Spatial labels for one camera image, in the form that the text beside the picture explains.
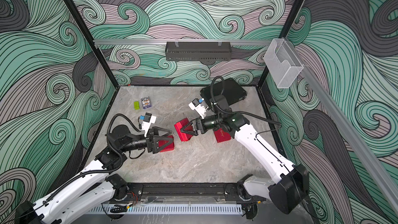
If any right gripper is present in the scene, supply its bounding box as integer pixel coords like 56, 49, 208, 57
183, 114, 224, 137

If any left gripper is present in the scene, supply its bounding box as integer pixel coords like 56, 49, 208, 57
119, 127, 170, 155

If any red jewelry box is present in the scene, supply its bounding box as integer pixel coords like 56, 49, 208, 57
174, 118, 193, 142
159, 135, 175, 152

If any red jewelry box lid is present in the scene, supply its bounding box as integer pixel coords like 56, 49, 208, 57
214, 128, 231, 143

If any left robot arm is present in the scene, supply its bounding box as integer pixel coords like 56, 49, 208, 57
11, 113, 174, 224

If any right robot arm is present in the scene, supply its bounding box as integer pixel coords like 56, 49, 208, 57
180, 76, 309, 214

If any small card pack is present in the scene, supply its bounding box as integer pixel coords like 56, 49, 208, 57
141, 96, 152, 109

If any green small block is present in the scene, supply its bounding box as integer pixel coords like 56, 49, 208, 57
133, 101, 140, 110

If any black flat case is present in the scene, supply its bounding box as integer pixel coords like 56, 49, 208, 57
200, 78, 247, 105

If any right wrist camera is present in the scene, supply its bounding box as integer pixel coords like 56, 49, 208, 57
189, 98, 207, 119

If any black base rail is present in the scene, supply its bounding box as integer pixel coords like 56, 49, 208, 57
118, 181, 308, 203

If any black wall tray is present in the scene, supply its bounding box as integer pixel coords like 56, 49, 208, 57
165, 42, 232, 62

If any white slotted cable duct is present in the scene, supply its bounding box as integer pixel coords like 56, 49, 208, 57
87, 203, 243, 215

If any aluminium wall rail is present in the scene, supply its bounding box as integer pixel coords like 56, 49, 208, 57
93, 38, 272, 46

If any clear acrylic wall holder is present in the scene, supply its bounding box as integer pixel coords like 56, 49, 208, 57
264, 38, 303, 89

